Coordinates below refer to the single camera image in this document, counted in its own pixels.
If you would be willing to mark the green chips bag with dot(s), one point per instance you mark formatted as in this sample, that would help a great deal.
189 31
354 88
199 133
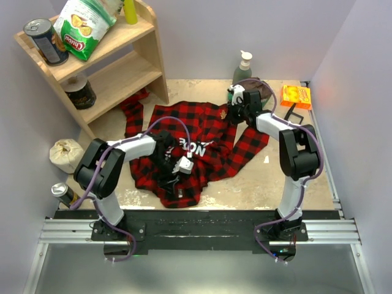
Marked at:
82 24

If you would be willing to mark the orange snack box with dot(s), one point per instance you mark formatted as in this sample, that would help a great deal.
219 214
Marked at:
296 95

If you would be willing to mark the green pouch with brown top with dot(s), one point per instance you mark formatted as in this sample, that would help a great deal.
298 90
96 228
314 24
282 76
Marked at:
254 83

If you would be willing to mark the wooden shelf unit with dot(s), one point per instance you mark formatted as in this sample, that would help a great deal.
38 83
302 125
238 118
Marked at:
142 67

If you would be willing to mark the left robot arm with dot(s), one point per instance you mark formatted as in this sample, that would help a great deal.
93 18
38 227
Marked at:
99 170

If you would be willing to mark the red black plaid shirt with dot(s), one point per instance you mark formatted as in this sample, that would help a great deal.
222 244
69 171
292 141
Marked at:
217 154

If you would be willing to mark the blue tin can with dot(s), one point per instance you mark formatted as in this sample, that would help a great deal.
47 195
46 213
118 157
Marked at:
46 41

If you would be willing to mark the yellow bottle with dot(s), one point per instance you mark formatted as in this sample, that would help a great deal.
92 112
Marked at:
130 12

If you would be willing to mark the black square frame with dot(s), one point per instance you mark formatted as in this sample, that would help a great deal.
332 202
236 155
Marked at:
291 114

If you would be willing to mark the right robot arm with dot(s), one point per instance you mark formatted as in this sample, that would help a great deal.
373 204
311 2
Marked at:
299 156

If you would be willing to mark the black paper-topped jar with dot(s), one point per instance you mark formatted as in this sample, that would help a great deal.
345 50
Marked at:
79 91

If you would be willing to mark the orange leaf brooch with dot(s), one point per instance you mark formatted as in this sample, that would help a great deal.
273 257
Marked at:
223 115

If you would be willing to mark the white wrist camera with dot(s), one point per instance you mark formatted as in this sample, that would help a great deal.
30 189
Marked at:
236 92
183 165

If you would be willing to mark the green soap dispenser bottle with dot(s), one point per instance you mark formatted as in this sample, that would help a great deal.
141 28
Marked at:
243 71

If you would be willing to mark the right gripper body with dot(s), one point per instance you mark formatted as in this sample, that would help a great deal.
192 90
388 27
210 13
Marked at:
237 113

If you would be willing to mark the aluminium rail frame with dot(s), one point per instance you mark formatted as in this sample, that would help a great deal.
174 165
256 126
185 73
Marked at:
201 229

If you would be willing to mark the black gold drink can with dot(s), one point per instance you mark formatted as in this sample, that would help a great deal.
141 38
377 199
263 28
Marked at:
65 194

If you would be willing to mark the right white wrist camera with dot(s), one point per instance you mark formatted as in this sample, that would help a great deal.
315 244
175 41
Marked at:
236 92

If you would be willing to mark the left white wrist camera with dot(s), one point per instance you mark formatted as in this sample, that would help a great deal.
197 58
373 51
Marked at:
183 165

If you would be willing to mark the white cloth sack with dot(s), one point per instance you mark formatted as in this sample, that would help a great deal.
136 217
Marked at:
66 155

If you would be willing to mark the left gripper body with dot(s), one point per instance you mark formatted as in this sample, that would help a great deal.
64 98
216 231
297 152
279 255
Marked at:
165 167

